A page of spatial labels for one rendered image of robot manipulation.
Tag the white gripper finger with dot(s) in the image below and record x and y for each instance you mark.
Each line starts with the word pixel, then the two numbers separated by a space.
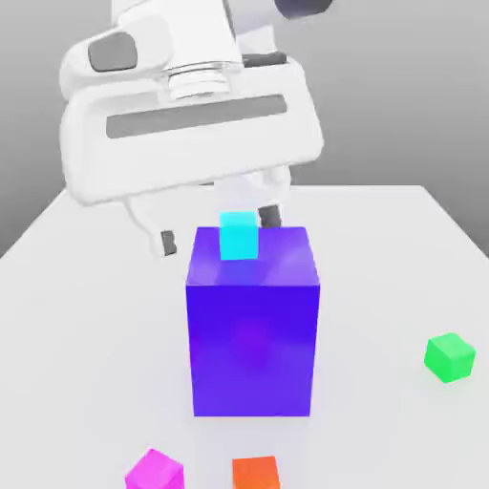
pixel 144 225
pixel 270 217

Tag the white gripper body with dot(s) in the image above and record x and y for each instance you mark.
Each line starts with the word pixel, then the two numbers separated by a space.
pixel 198 156

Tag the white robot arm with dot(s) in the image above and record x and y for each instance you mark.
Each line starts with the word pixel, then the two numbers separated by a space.
pixel 183 34

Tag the small cyan cube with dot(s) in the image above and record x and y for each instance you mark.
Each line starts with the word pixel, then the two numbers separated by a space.
pixel 238 238

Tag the small green cube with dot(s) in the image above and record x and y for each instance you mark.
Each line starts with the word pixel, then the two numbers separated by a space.
pixel 450 359

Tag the small magenta cube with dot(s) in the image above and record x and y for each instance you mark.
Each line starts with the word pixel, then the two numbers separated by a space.
pixel 153 471

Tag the small orange cube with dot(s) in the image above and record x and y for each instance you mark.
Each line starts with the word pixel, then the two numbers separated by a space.
pixel 255 473

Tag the large purple box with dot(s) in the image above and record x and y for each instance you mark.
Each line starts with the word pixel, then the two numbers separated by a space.
pixel 250 344

